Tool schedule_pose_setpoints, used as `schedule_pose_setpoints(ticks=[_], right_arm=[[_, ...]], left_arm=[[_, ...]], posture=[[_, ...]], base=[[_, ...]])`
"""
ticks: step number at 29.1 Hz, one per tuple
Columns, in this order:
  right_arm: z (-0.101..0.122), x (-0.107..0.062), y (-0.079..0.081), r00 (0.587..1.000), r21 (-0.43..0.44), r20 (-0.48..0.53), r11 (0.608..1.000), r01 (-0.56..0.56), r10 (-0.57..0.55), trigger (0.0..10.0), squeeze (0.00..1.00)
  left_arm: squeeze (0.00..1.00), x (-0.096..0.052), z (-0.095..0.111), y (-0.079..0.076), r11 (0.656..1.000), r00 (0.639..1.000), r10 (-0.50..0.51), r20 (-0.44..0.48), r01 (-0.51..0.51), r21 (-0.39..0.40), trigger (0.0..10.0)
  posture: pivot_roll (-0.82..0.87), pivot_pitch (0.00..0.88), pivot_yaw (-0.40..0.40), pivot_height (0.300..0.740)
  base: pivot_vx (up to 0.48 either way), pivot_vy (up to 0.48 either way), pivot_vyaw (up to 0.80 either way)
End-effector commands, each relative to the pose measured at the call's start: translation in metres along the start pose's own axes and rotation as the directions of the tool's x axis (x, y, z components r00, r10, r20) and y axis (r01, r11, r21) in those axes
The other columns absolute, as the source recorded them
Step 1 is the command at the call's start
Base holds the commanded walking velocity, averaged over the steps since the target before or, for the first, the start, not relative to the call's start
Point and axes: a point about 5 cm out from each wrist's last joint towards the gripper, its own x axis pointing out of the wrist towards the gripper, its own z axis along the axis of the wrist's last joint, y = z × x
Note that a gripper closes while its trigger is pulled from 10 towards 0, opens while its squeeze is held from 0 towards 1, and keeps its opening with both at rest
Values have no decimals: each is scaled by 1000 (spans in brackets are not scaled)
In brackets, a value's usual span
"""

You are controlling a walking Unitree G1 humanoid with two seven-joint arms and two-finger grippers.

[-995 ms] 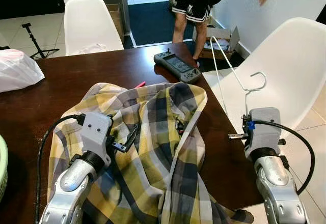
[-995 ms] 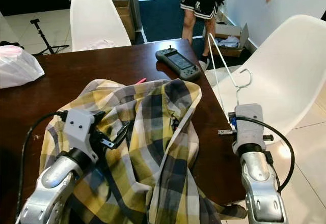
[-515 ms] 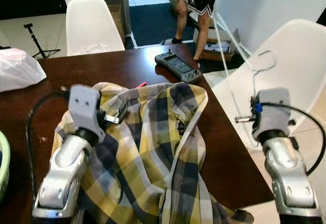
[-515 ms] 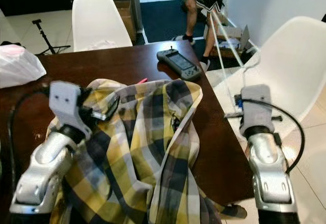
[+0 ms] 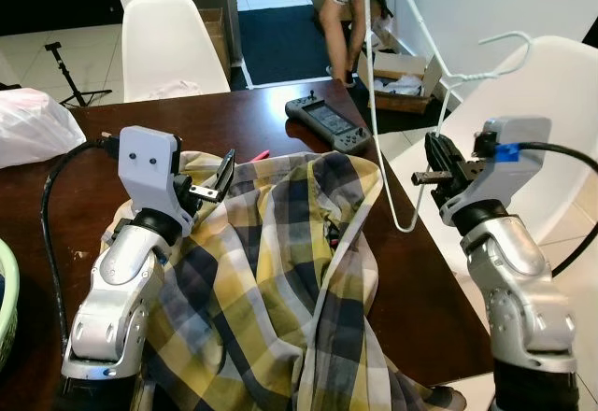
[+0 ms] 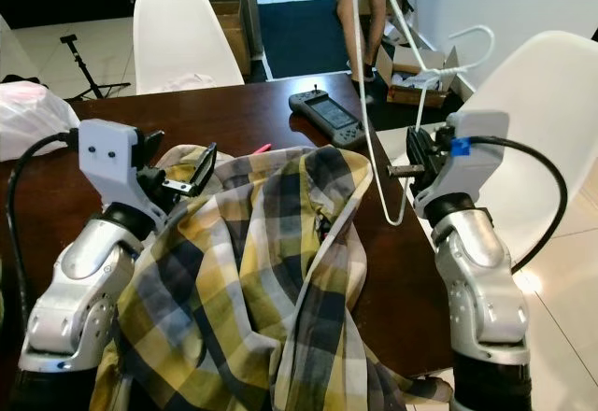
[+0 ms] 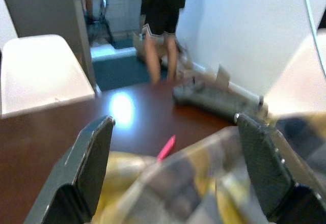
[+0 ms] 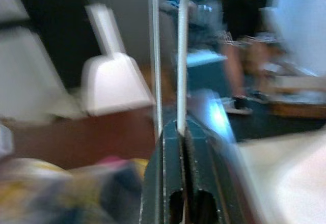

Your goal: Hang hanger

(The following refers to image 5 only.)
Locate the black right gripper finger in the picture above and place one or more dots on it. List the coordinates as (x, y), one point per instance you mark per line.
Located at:
(437, 154)

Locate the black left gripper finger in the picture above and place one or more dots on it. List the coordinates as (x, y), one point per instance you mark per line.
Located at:
(225, 176)

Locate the yellow plaid shirt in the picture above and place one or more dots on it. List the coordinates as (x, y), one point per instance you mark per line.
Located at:
(280, 271)

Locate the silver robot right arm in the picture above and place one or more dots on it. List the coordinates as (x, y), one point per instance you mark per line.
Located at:
(514, 280)

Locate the pink marker pen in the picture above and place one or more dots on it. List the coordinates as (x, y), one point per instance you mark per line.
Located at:
(260, 155)

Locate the dark brown wooden table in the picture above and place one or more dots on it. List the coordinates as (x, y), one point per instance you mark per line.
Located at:
(234, 121)

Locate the small open cardboard box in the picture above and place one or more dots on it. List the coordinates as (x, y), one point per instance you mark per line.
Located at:
(402, 98)

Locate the white plastic chair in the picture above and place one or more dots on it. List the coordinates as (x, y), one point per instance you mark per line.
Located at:
(173, 42)
(542, 112)

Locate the dark grey handheld controller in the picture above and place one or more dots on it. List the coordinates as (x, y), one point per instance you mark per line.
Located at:
(327, 121)

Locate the brown cardboard box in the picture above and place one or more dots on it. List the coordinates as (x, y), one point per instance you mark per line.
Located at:
(217, 42)

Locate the dark blue rug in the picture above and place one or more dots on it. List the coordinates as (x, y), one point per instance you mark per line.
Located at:
(280, 47)

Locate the person with bare legs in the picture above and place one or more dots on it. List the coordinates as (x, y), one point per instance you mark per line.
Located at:
(334, 28)

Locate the white plastic bag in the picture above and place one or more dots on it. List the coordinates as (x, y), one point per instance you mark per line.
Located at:
(37, 126)

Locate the black tripod stand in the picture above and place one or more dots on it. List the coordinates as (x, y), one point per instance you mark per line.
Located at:
(64, 70)

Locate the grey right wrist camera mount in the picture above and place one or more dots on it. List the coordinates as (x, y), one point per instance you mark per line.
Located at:
(509, 182)

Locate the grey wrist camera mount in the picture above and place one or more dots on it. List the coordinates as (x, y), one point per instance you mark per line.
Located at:
(509, 182)
(149, 163)

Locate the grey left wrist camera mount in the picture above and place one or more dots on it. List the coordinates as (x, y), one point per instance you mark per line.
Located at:
(149, 163)

